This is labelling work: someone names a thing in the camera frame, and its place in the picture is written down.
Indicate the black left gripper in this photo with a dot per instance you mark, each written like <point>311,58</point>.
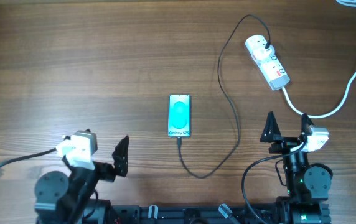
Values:
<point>108,172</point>

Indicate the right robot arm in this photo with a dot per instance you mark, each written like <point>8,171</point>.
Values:
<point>308,184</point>

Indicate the turquoise Galaxy smartphone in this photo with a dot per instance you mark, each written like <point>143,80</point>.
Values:
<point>179,121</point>

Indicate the black mounting rail base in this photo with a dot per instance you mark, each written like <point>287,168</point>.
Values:
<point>196,214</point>

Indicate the white charger plug adapter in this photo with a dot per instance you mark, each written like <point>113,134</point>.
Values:
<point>263,53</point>

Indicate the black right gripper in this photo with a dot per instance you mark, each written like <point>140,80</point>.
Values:
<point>266,137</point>

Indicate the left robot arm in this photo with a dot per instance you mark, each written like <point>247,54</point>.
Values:
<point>73,198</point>

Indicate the white power strip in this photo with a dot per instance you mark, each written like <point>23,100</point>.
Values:
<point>271,68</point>

